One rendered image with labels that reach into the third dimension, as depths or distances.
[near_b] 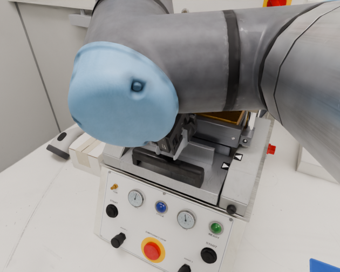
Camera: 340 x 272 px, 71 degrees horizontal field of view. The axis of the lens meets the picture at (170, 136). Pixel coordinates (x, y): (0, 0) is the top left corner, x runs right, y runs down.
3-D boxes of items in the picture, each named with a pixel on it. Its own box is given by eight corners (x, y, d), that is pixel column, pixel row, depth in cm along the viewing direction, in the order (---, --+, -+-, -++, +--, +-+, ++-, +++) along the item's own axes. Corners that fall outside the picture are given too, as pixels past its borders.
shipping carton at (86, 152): (107, 137, 94) (103, 117, 88) (134, 147, 89) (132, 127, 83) (71, 166, 81) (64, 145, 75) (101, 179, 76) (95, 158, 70)
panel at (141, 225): (99, 236, 60) (108, 168, 55) (213, 296, 49) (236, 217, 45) (93, 240, 58) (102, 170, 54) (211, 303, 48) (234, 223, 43)
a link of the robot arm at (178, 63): (241, 71, 12) (216, -22, 19) (32, 83, 13) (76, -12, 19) (223, 150, 19) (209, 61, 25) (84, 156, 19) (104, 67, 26)
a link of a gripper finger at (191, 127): (172, 138, 46) (165, 109, 39) (176, 131, 47) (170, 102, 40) (195, 145, 45) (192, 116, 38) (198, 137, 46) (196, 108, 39)
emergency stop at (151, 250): (145, 251, 55) (148, 237, 54) (160, 259, 54) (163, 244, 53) (141, 256, 54) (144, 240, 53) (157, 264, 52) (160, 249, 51)
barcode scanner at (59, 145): (88, 128, 98) (83, 111, 93) (102, 134, 95) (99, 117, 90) (47, 157, 84) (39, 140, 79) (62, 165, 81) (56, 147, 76)
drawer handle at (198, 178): (137, 158, 51) (136, 144, 49) (203, 181, 46) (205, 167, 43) (132, 164, 50) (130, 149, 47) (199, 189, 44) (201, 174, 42)
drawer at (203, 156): (176, 110, 74) (176, 88, 70) (247, 128, 67) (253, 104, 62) (121, 171, 53) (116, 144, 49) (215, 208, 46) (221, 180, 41)
